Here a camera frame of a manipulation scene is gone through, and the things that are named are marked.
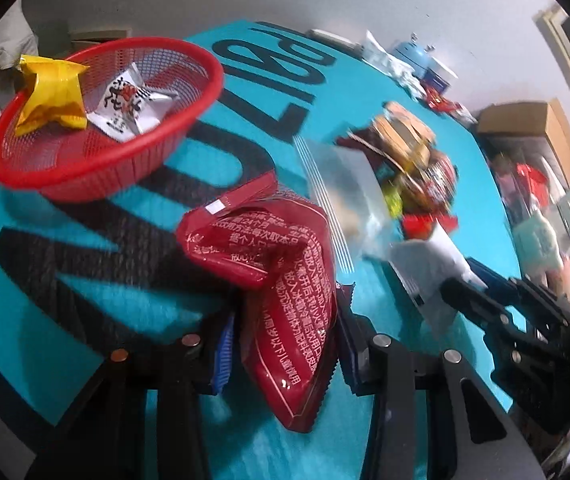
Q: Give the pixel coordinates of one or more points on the white plastic bag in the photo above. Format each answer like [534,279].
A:
[380,55]

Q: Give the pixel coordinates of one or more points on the dark blue box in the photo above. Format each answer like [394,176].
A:
[437,80]

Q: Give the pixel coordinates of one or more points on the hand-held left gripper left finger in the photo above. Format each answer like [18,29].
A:
[222,360]

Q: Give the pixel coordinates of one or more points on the light blue appliance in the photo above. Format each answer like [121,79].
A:
[415,55]

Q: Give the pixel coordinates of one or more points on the yellow snack packet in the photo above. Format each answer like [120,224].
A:
[52,95]

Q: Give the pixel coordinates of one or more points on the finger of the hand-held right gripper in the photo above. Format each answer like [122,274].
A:
[485,272]
[475,305]

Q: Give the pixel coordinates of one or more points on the white quilted jacket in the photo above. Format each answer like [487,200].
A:
[0,50]

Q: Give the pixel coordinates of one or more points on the clear plastic snack bag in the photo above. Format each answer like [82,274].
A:
[345,180]

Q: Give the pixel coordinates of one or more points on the red plastic basket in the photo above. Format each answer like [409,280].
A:
[40,170]

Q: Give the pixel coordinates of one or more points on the mint green container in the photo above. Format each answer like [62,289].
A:
[540,242]

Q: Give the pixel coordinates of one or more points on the pile of snack packets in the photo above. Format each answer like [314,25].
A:
[415,170]

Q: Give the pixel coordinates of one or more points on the white printed snack packet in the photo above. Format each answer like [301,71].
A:
[125,105]

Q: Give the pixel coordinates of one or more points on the teal printed table mat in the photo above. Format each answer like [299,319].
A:
[390,305]

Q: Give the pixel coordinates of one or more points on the small red packets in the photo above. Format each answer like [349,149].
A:
[445,101]

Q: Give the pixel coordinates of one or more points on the plain white snack packet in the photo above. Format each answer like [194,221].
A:
[430,265]

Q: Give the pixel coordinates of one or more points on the wooden wall hatch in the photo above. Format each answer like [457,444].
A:
[95,35]

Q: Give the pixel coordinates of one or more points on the white tray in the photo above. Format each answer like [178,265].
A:
[327,37]

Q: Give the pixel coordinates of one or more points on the dark red snack packet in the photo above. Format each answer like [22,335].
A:
[290,310]

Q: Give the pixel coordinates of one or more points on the framed window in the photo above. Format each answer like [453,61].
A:
[567,45]

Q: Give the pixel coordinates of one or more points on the red boxes on shelf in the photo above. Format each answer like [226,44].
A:
[525,177]

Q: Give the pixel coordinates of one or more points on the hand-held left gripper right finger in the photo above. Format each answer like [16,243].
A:
[347,355]

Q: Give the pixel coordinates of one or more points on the cardboard box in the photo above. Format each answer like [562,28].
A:
[530,125]

